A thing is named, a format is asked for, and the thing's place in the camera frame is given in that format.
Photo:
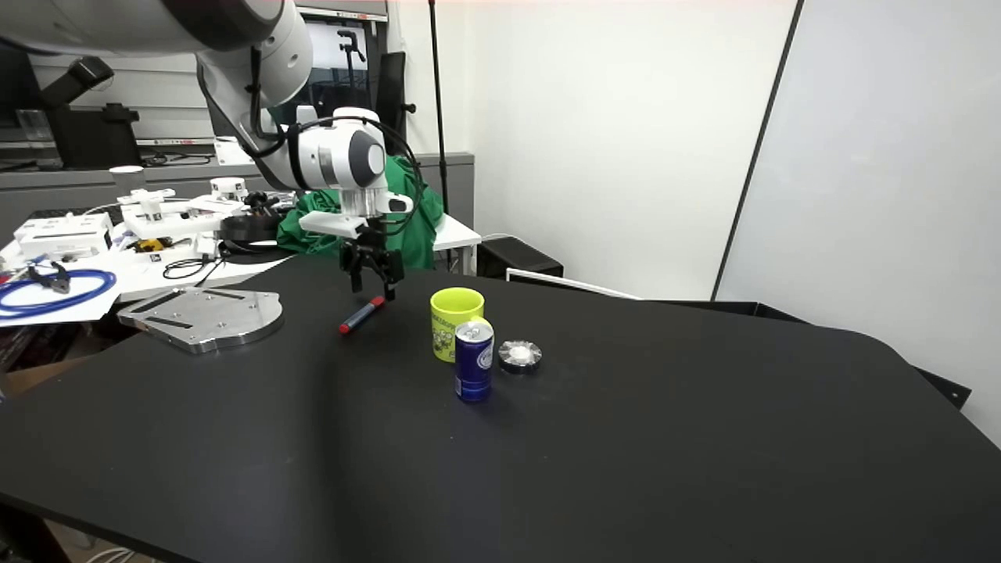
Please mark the black box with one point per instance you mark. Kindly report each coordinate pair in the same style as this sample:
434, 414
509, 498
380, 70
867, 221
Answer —
516, 258

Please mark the green cloth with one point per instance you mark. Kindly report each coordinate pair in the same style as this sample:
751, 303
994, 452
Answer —
414, 227

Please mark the monitor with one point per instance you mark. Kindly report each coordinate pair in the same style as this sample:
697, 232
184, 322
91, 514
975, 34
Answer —
328, 62

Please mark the yellow-green mug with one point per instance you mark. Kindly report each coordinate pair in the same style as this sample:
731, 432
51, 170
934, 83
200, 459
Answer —
451, 313

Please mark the blue drink can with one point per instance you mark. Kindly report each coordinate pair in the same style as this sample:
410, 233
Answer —
473, 367

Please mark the stand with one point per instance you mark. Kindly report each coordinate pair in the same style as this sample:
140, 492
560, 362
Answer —
438, 102

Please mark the white plastic device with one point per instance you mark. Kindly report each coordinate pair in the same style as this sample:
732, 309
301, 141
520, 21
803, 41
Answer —
176, 215

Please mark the white cup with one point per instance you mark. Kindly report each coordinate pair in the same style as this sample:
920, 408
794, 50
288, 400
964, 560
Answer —
127, 178

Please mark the black pliers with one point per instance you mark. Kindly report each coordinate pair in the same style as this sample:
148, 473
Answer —
53, 277

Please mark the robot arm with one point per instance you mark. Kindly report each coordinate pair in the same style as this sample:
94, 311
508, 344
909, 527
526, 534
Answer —
235, 47

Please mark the white cylinder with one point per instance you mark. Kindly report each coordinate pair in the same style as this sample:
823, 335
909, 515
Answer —
228, 188

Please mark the white box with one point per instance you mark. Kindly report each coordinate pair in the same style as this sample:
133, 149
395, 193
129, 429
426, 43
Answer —
62, 233

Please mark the black machine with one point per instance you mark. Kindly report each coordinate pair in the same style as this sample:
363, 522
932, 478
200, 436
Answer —
90, 129

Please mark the silver metal plate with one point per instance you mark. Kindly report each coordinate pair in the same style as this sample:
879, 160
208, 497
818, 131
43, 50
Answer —
203, 317

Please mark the white paper sheet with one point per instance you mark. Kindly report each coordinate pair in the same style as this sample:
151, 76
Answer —
86, 309

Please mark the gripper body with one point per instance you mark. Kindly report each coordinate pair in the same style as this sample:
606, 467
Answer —
375, 249

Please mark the white table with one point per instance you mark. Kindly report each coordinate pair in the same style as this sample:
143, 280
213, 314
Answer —
457, 232

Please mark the black tape roll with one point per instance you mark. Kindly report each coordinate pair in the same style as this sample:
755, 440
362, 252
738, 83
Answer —
249, 227

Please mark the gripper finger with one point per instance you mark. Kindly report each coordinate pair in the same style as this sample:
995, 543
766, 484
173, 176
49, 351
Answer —
356, 277
388, 285

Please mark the red and blue marker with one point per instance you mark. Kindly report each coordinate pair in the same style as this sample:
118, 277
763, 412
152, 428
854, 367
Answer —
360, 316

